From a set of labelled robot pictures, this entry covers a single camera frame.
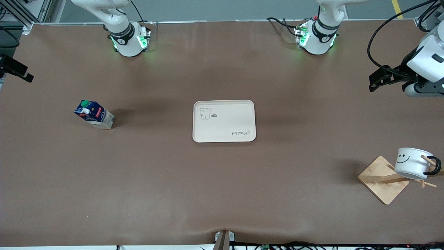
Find cream tray with bear print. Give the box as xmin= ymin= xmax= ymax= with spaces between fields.
xmin=192 ymin=100 xmax=257 ymax=143

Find white smiley mug black handle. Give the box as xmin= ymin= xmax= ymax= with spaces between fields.
xmin=394 ymin=148 xmax=442 ymax=180

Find blue milk carton green cap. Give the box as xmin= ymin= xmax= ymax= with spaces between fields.
xmin=74 ymin=100 xmax=116 ymax=130

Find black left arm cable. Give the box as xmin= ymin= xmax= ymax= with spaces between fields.
xmin=367 ymin=0 xmax=444 ymax=70

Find black right arm base cable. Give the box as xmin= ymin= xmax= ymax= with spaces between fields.
xmin=130 ymin=0 xmax=155 ymax=26

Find black left arm base cables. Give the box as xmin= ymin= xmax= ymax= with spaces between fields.
xmin=266 ymin=17 xmax=300 ymax=37

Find black cable with connector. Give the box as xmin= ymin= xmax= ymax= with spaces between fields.
xmin=418 ymin=3 xmax=444 ymax=33

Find wooden mug tree stand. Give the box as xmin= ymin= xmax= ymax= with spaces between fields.
xmin=358 ymin=155 xmax=444 ymax=205

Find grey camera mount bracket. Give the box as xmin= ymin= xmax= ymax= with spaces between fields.
xmin=214 ymin=230 xmax=235 ymax=250

